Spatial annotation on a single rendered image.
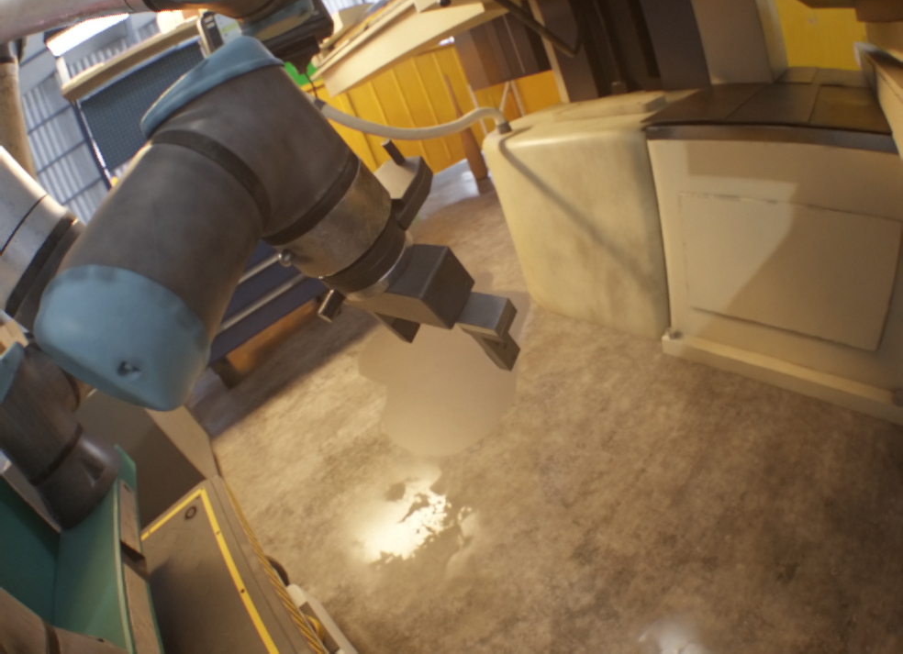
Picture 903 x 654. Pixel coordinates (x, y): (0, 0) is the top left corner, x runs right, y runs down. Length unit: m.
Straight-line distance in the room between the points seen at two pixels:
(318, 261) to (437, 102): 3.55
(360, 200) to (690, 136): 0.78
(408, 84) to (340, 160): 3.43
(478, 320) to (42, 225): 0.33
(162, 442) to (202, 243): 1.09
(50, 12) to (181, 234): 0.39
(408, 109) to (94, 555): 3.48
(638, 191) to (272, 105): 0.90
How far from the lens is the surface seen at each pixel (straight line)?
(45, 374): 0.79
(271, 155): 0.24
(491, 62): 2.06
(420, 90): 3.74
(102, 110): 2.53
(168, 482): 1.33
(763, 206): 0.94
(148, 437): 1.26
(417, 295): 0.30
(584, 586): 0.84
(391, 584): 0.97
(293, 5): 0.51
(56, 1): 0.52
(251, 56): 0.26
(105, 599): 0.59
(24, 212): 0.33
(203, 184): 0.21
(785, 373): 1.10
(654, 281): 1.15
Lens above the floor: 0.79
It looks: 28 degrees down
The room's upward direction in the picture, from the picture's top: 23 degrees counter-clockwise
